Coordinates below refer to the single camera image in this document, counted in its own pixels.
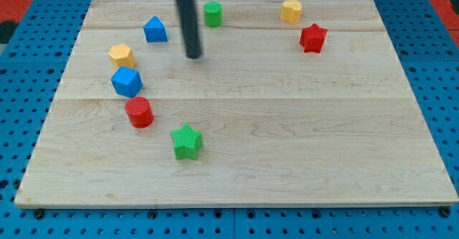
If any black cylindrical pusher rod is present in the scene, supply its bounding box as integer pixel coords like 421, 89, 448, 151
176, 0, 202, 59

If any green cylinder block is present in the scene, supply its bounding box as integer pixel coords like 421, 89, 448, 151
203, 1, 223, 27

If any yellow heart block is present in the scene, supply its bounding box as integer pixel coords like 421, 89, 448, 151
280, 0, 302, 24

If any green star block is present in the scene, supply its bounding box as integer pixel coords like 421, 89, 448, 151
170, 123, 203, 160

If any blue triangle block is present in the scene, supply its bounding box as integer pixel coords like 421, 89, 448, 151
143, 16, 168, 42

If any red cylinder block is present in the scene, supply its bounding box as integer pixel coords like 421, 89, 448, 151
125, 96, 154, 128

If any light wooden board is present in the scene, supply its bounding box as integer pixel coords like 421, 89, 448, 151
15, 0, 458, 209

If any red star block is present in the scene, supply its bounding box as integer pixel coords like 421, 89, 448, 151
299, 24, 328, 53

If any blue cube block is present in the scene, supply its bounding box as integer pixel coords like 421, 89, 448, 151
110, 66, 143, 98

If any yellow hexagon block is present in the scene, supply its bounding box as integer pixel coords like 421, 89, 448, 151
108, 44, 137, 70

